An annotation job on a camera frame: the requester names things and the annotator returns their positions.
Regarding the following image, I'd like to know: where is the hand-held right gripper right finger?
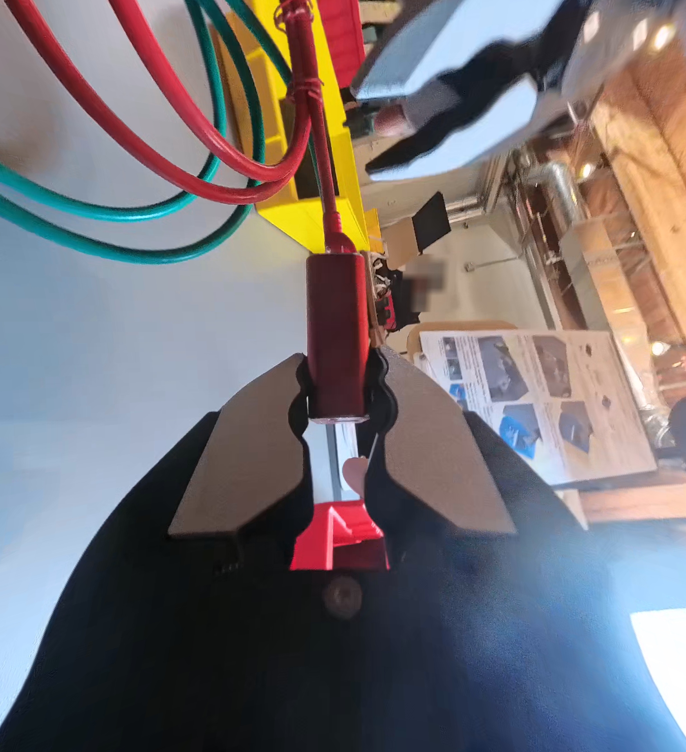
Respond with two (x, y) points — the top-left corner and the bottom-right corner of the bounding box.
(366, 345), (517, 537)

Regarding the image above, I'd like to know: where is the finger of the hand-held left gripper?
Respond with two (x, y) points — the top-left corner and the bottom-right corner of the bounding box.
(366, 76), (540, 183)
(352, 0), (561, 102)

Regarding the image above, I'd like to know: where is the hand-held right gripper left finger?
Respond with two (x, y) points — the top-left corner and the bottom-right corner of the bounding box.
(168, 352), (314, 538)

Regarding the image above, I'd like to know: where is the red plastic bin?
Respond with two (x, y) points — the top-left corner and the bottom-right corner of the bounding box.
(289, 502), (391, 572)

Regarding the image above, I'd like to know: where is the yellow plastic bin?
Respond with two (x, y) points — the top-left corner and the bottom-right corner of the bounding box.
(211, 0), (379, 253)

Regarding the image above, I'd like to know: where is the red ethernet adapter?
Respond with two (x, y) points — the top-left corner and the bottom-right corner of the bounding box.
(306, 253), (373, 424)

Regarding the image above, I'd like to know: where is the red ethernet cable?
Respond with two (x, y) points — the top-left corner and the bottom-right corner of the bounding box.
(5, 0), (358, 255)

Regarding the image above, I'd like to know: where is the green ethernet cable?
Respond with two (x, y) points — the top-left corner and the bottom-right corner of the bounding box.
(0, 0), (294, 265)

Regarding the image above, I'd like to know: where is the black board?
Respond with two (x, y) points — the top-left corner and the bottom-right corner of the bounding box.
(410, 191), (452, 255)

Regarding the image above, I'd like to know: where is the studio light panel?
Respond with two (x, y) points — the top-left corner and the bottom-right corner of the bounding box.
(630, 605), (686, 752)

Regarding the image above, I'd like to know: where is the silver air duct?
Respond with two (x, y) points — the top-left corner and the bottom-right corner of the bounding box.
(531, 161), (585, 227)

